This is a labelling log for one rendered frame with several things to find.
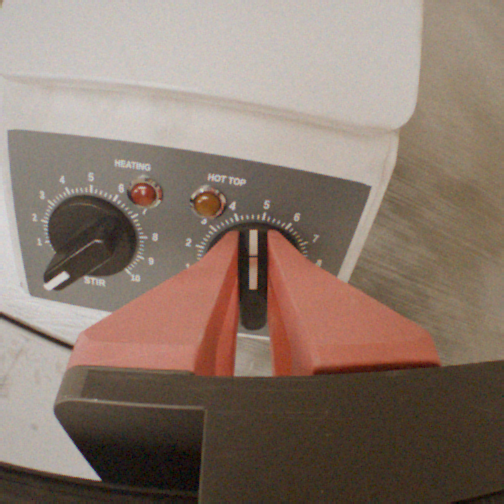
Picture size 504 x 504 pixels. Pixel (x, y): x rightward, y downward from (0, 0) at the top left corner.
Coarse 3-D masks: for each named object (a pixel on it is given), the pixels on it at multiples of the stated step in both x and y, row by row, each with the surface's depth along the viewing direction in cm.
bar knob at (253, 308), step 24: (216, 240) 13; (240, 240) 13; (264, 240) 12; (288, 240) 13; (240, 264) 12; (264, 264) 12; (240, 288) 12; (264, 288) 12; (240, 312) 13; (264, 312) 13
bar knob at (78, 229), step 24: (72, 216) 12; (96, 216) 13; (120, 216) 13; (72, 240) 13; (96, 240) 11; (120, 240) 13; (72, 264) 12; (96, 264) 12; (120, 264) 14; (48, 288) 12
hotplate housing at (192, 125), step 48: (0, 96) 11; (48, 96) 11; (96, 96) 11; (144, 96) 11; (0, 144) 12; (192, 144) 12; (240, 144) 12; (288, 144) 12; (336, 144) 12; (384, 144) 12; (384, 192) 13
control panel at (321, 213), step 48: (48, 144) 11; (96, 144) 11; (144, 144) 11; (48, 192) 12; (96, 192) 12; (192, 192) 12; (240, 192) 12; (288, 192) 12; (336, 192) 12; (48, 240) 13; (144, 240) 13; (192, 240) 14; (336, 240) 13; (96, 288) 15; (144, 288) 15
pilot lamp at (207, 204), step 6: (198, 198) 12; (204, 198) 12; (210, 198) 12; (216, 198) 12; (198, 204) 12; (204, 204) 12; (210, 204) 12; (216, 204) 12; (198, 210) 13; (204, 210) 12; (210, 210) 13; (216, 210) 13
